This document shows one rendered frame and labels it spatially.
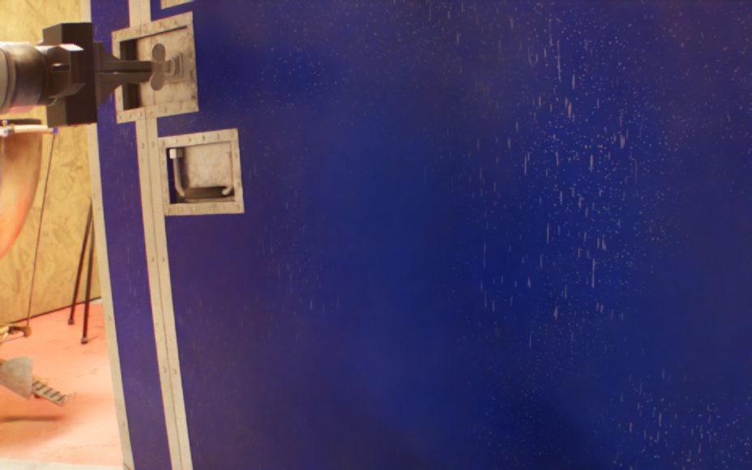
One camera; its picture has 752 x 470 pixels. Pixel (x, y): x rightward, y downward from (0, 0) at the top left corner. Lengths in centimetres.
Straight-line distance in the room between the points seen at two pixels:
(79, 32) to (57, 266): 398
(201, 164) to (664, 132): 64
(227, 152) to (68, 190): 411
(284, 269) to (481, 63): 36
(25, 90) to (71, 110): 8
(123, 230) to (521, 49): 67
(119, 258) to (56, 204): 381
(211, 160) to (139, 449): 45
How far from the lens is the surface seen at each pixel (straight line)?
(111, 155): 155
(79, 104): 139
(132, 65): 146
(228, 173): 139
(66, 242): 541
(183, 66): 144
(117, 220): 155
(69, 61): 131
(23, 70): 132
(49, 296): 528
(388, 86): 118
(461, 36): 113
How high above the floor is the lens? 65
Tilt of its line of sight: 5 degrees down
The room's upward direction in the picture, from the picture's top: 5 degrees counter-clockwise
